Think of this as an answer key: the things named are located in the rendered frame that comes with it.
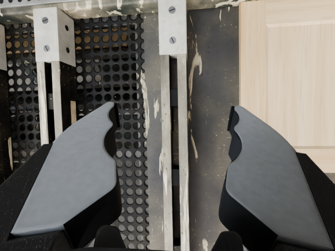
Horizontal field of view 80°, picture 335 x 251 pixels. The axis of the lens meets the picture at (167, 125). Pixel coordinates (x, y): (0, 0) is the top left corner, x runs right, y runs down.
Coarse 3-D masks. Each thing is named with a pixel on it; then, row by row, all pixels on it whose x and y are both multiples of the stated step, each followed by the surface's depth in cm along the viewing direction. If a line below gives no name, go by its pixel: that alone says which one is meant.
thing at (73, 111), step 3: (72, 102) 54; (75, 102) 55; (72, 105) 53; (75, 105) 55; (72, 108) 53; (75, 108) 55; (72, 111) 53; (75, 111) 55; (72, 114) 53; (75, 114) 55; (72, 117) 53; (75, 117) 55; (72, 120) 53; (75, 120) 55; (72, 123) 53
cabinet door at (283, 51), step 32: (256, 0) 47; (288, 0) 46; (320, 0) 46; (256, 32) 47; (288, 32) 47; (320, 32) 46; (256, 64) 48; (288, 64) 47; (320, 64) 47; (256, 96) 48; (288, 96) 48; (320, 96) 47; (288, 128) 48; (320, 128) 47; (320, 160) 47
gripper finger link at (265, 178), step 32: (256, 128) 9; (256, 160) 7; (288, 160) 8; (224, 192) 7; (256, 192) 6; (288, 192) 6; (224, 224) 7; (256, 224) 6; (288, 224) 5; (320, 224) 5
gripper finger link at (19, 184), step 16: (48, 144) 8; (32, 160) 7; (16, 176) 7; (32, 176) 7; (0, 192) 6; (16, 192) 6; (0, 208) 6; (16, 208) 6; (0, 224) 5; (0, 240) 5; (16, 240) 5; (32, 240) 5; (48, 240) 5; (64, 240) 5
